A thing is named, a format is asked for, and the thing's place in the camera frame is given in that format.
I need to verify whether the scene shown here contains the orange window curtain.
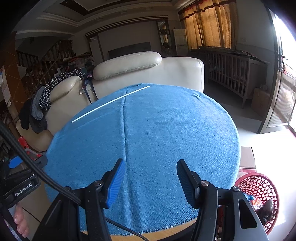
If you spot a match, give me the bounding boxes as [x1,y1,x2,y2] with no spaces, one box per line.
[178,0,238,50]

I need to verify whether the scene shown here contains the wooden staircase railing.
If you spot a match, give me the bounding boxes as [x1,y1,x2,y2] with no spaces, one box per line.
[16,40,75,98]

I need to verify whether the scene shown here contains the blue round tablecloth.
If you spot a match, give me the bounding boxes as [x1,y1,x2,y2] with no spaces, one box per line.
[44,84,240,233]

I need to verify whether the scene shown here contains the black cable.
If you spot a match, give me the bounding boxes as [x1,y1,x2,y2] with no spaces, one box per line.
[0,122,151,241]

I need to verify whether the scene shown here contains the white refrigerator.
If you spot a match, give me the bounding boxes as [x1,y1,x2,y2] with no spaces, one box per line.
[173,29,188,56]

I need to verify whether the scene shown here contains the red plastic mesh basket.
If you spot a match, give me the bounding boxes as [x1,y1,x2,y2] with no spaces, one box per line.
[235,172,280,235]

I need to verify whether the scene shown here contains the orange red candy wrapper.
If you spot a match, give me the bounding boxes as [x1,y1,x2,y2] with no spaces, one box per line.
[250,199,263,210]

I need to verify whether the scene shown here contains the red white toy tricycle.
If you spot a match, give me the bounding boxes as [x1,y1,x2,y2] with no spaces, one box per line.
[18,137,42,161]

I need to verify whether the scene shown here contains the blue plastic bag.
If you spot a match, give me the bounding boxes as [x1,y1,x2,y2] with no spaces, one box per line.
[244,193,255,201]

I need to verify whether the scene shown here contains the white thin stick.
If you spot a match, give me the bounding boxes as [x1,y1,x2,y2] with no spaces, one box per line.
[71,85,151,124]

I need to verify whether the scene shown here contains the dark clothes on sofa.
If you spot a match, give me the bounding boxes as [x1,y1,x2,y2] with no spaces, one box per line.
[18,69,85,133]

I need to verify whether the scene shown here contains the dark wooden door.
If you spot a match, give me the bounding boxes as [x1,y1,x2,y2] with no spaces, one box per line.
[257,58,296,135]

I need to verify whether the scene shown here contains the cream leather sofa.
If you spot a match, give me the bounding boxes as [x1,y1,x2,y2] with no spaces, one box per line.
[16,51,205,152]

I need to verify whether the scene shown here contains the person's left hand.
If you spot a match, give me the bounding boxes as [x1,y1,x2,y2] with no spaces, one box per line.
[14,203,29,238]

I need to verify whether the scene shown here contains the cardboard box on floor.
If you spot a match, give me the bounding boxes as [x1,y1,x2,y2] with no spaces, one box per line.
[239,147,256,174]

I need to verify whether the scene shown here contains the wooden baby crib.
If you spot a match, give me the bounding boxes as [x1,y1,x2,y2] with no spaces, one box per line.
[199,47,267,107]

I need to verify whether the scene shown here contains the black plastic bag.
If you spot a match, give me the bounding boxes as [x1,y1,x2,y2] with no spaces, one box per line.
[256,199,274,225]

